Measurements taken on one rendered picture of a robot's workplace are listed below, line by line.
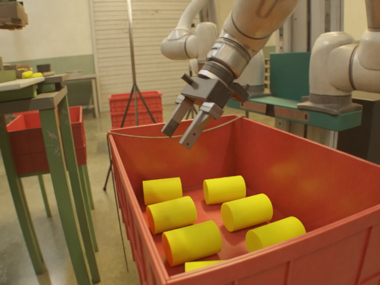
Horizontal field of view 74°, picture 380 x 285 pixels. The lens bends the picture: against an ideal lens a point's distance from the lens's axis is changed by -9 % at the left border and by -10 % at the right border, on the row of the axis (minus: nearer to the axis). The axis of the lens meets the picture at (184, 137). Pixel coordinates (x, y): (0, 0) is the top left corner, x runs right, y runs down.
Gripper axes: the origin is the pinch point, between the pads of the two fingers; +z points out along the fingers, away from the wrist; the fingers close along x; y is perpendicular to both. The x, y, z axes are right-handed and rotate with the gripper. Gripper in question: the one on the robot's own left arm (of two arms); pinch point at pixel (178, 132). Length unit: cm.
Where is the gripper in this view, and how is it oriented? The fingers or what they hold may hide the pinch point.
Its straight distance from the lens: 62.1
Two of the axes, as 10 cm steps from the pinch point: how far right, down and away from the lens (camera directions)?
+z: -5.5, 8.3, -0.3
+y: -7.3, -5.0, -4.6
